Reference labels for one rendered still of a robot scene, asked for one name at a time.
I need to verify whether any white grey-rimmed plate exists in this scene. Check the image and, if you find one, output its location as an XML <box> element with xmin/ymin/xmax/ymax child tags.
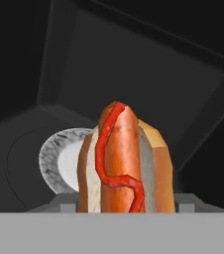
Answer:
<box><xmin>38</xmin><ymin>127</ymin><xmax>95</xmax><ymax>195</ymax></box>

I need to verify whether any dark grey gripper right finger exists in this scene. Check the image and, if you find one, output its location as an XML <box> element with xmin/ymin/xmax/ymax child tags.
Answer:
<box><xmin>172</xmin><ymin>192</ymin><xmax>224</xmax><ymax>214</ymax></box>

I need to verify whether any hot dog with ketchup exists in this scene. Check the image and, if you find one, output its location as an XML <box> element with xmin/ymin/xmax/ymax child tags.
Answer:
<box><xmin>76</xmin><ymin>100</ymin><xmax>176</xmax><ymax>214</ymax></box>

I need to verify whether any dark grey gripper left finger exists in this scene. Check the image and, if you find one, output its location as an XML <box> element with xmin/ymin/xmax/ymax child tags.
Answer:
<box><xmin>27</xmin><ymin>193</ymin><xmax>79</xmax><ymax>214</ymax></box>

